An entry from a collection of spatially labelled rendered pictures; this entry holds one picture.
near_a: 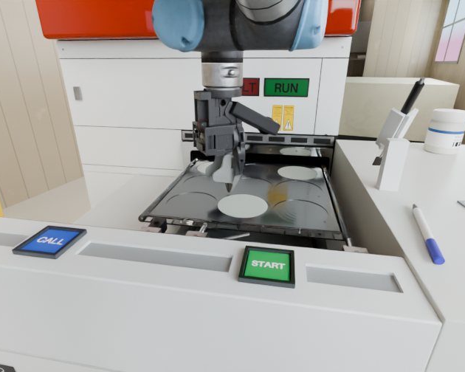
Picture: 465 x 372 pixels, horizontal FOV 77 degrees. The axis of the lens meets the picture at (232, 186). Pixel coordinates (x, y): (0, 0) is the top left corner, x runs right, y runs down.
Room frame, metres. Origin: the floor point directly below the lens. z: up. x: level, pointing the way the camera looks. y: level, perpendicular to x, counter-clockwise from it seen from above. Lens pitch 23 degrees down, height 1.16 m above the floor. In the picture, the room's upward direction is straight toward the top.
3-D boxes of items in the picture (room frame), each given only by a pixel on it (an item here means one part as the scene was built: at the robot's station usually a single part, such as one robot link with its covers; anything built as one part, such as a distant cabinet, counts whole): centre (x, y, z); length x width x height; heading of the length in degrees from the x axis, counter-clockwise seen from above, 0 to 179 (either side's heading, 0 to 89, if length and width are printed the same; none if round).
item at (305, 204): (0.62, -0.04, 0.90); 0.34 x 0.34 x 0.01; 80
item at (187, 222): (0.44, -0.01, 0.90); 0.38 x 0.01 x 0.01; 80
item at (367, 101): (5.42, -2.30, 0.44); 2.35 x 2.00 x 0.89; 68
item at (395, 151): (0.47, -0.26, 1.03); 0.06 x 0.04 x 0.13; 170
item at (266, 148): (0.83, -0.06, 0.89); 0.44 x 0.02 x 0.10; 80
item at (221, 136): (0.56, 0.03, 1.06); 0.09 x 0.08 x 0.12; 116
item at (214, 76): (0.56, 0.02, 1.14); 0.08 x 0.08 x 0.05
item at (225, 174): (0.55, 0.02, 0.95); 0.06 x 0.03 x 0.09; 116
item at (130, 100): (0.87, 0.11, 1.02); 0.81 x 0.03 x 0.40; 80
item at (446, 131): (0.68, -0.50, 1.01); 0.07 x 0.07 x 0.10
